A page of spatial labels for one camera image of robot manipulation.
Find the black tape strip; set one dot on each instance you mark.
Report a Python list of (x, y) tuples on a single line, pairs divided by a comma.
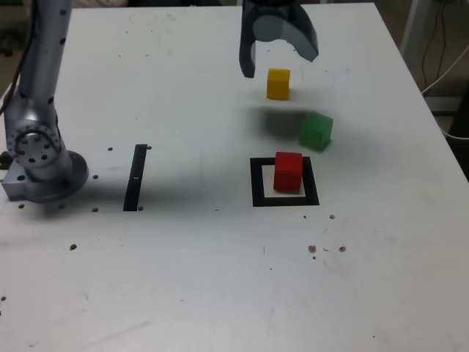
[(133, 190)]

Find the green cube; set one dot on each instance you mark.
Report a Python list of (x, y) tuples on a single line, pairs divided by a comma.
[(315, 132)]

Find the white metal frame leg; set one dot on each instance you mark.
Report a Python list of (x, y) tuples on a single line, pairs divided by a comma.
[(410, 22)]

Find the yellow cube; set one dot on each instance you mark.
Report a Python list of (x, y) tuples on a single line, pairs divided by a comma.
[(278, 84)]

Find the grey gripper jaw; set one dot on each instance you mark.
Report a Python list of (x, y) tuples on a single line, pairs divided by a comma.
[(297, 29), (247, 47)]

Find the black tape square outline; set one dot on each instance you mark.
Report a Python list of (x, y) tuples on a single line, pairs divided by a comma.
[(256, 183)]

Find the red cube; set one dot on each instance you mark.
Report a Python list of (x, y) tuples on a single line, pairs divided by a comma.
[(288, 172)]

